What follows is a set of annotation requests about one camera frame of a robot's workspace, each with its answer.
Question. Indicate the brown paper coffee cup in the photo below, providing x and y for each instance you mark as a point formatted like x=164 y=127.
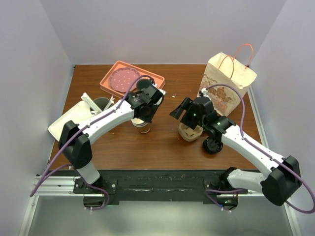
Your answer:
x=142 y=126

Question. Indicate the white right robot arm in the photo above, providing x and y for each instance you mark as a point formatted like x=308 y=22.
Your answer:
x=277 y=178

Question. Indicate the aluminium frame rail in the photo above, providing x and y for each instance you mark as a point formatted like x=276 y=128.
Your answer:
x=54 y=186

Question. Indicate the black mounting base plate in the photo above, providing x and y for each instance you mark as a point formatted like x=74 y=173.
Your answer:
x=160 y=185

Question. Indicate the cream paper gift bag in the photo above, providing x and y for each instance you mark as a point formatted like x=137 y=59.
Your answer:
x=222 y=74

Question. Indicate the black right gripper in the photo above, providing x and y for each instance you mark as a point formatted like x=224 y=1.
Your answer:
x=177 y=112

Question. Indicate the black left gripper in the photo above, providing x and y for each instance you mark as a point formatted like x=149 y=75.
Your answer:
x=149 y=118

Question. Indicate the salmon pink serving tray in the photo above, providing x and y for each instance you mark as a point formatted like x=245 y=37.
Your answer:
x=104 y=83

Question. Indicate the grey cylindrical utensil holder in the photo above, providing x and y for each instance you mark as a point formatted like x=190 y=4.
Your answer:
x=103 y=103

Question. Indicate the pink polka dot plate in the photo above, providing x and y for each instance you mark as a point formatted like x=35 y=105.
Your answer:
x=121 y=79

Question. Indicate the beige pulp cup carrier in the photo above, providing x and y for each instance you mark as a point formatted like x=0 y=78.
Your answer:
x=189 y=134

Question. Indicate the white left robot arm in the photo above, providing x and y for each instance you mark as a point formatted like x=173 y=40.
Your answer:
x=76 y=139

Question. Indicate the dark green mug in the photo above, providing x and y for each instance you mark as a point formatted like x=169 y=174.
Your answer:
x=144 y=83

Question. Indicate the black plastic cup lid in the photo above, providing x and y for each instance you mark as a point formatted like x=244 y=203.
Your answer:
x=212 y=146

